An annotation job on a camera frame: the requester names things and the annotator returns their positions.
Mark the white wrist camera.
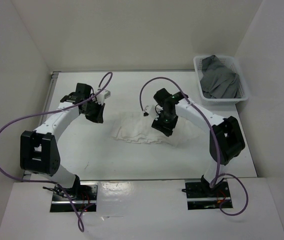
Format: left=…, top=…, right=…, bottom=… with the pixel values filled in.
left=96, top=89, right=111, bottom=105
left=142, top=105, right=159, bottom=119

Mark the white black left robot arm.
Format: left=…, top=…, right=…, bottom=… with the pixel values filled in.
left=20, top=83, right=111, bottom=200

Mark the white perforated plastic basket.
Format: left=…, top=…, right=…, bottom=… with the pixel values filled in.
left=193, top=54, right=249, bottom=105

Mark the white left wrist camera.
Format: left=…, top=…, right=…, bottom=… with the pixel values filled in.
left=96, top=89, right=111, bottom=105

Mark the grey metal table rail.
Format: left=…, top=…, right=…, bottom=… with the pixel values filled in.
left=19, top=71, right=61, bottom=183

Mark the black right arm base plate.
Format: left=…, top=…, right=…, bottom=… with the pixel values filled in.
left=181, top=179, right=233, bottom=210

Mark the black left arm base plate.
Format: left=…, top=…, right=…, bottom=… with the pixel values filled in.
left=42, top=181, right=98, bottom=213

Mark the grey skirt in basket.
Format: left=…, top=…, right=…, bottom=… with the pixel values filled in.
left=200, top=55, right=240, bottom=99

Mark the white pleated skirt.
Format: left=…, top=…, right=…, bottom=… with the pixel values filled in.
left=110, top=112, right=202, bottom=147

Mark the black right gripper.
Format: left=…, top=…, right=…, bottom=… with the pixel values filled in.
left=152, top=108, right=179, bottom=137

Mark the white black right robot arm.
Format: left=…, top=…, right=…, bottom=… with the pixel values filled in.
left=151, top=88, right=245, bottom=197

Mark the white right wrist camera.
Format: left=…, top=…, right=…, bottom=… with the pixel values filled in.
left=142, top=105, right=159, bottom=119

